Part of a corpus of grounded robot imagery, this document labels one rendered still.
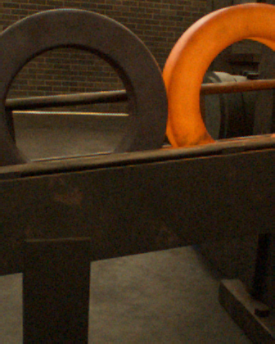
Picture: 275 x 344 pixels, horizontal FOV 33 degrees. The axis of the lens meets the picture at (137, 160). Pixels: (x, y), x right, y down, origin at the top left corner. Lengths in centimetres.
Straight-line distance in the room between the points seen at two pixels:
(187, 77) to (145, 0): 634
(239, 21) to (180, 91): 9
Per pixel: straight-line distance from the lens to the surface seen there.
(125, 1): 672
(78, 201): 42
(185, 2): 697
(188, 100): 46
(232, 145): 45
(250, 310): 133
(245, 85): 54
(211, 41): 46
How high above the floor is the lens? 68
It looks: 11 degrees down
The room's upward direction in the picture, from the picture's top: 3 degrees clockwise
